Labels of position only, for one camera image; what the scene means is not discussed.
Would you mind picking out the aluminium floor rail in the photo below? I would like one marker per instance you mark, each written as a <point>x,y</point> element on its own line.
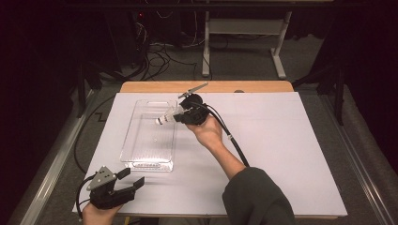
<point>359,168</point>
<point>56,162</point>

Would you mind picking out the white table sheet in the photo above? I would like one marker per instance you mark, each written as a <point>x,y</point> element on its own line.
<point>281,140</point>

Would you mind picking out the wooden table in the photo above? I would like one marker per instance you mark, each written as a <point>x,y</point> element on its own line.
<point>150,86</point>

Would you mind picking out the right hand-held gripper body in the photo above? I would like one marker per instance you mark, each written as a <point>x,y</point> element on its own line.
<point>197,114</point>

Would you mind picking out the person's right hand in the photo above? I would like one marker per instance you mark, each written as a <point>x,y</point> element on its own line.
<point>208,134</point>

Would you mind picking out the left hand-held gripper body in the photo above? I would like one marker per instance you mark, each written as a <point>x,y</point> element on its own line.
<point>108,197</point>

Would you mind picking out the clear plastic bin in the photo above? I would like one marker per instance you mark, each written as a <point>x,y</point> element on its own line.
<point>147,146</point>

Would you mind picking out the person's left hand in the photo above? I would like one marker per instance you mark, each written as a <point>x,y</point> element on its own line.
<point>98,217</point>

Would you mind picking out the black computer tower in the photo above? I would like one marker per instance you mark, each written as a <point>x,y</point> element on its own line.
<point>128,37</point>

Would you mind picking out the black metal stand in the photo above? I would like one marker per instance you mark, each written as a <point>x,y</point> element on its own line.
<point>82,90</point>
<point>339,93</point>

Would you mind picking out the white metal desk frame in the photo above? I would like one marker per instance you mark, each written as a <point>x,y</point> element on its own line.
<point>247,26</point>

